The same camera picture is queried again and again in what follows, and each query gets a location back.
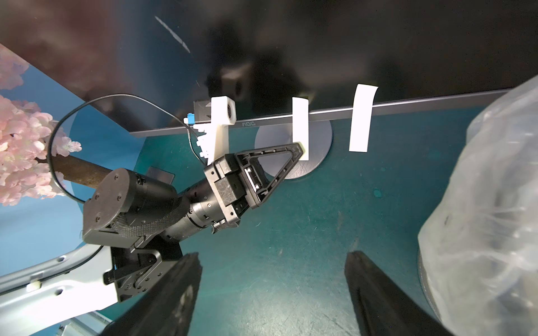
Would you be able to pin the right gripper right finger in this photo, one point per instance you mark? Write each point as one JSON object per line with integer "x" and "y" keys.
{"x": 380, "y": 306}

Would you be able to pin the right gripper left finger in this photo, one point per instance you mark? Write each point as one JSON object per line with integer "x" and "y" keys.
{"x": 167, "y": 309}

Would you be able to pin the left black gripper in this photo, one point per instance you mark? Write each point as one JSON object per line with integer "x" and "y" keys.
{"x": 247, "y": 179}

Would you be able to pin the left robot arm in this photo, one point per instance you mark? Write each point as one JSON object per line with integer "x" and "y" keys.
{"x": 133, "y": 225}

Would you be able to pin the black computer monitor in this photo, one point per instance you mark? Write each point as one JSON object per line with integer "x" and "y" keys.
{"x": 144, "y": 64}

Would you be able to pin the bin with plastic bag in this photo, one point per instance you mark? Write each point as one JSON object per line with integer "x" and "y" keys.
{"x": 478, "y": 248}

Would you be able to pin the pink cherry blossom tree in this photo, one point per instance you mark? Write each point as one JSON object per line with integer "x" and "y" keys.
{"x": 25, "y": 144}

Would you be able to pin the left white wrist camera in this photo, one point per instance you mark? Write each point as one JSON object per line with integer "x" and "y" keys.
{"x": 214, "y": 141}

